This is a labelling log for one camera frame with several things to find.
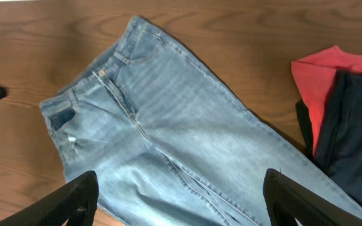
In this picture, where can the red t-shirt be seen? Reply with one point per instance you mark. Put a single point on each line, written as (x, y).
(314, 77)

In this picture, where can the dark navy garment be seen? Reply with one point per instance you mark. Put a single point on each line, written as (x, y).
(339, 146)

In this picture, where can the light blue denim jeans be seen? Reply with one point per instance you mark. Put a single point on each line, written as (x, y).
(169, 142)

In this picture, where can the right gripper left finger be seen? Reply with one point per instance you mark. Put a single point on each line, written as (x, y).
(73, 204)

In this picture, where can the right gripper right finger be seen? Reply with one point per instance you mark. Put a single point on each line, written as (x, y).
(290, 204)

